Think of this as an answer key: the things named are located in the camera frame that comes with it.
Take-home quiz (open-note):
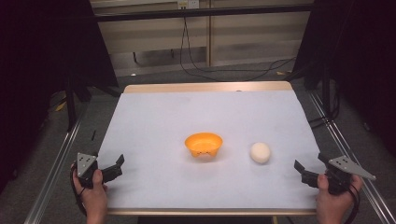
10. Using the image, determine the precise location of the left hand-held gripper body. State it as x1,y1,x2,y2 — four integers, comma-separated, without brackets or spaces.
76,151,104,190

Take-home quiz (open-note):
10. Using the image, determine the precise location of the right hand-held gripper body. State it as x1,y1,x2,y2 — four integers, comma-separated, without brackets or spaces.
323,154,377,196

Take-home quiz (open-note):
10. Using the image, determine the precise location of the person's right hand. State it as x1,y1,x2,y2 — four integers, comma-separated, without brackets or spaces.
315,173,364,219

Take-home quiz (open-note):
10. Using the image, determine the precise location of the person's left hand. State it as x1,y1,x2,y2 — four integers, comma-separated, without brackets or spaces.
71,162,108,218

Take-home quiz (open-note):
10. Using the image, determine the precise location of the black metal stand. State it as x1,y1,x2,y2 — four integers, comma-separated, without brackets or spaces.
320,69,333,120
64,69,79,133

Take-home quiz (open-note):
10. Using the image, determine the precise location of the white round bun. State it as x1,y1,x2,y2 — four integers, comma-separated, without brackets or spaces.
249,142,272,165

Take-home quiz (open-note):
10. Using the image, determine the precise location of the white table cloth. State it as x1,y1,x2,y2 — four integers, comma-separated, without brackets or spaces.
96,90,327,210

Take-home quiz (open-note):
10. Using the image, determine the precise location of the orange plastic bowl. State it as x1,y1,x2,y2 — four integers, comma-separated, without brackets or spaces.
184,132,224,159

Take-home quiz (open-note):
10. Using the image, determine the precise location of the black curtain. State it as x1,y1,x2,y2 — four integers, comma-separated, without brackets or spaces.
284,0,396,158
0,0,120,194

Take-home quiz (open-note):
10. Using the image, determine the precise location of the black horizontal bar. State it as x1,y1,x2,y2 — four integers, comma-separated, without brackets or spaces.
92,4,314,23

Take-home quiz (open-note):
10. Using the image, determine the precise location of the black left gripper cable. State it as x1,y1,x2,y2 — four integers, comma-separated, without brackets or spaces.
69,163,89,217

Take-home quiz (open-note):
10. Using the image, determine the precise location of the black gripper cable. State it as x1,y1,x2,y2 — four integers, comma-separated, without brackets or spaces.
69,163,89,217
343,183,361,224

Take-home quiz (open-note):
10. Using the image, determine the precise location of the metal floor rail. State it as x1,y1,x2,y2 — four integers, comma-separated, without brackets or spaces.
23,110,90,224
307,91,396,224

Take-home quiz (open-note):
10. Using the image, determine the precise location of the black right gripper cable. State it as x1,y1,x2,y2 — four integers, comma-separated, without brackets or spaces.
343,183,361,224

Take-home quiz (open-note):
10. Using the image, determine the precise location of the long black power cable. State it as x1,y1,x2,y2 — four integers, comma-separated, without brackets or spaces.
178,16,297,83

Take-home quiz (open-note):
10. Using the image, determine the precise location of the white wall socket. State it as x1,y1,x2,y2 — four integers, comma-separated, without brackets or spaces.
177,0,201,10

